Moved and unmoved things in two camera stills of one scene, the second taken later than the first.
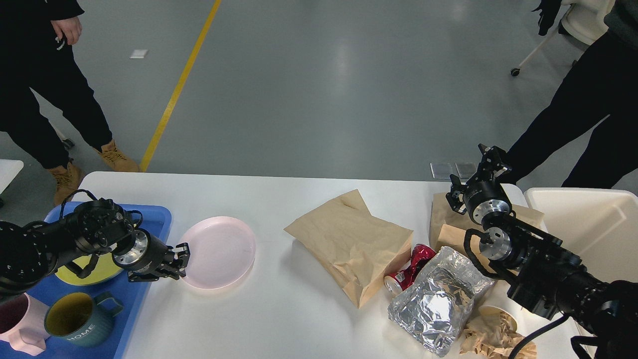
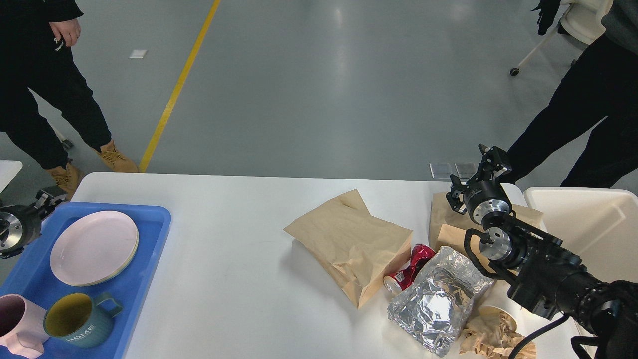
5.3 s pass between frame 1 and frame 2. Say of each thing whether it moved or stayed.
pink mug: stayed
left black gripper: moved
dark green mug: stayed
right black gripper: stayed
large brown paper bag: stayed
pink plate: moved
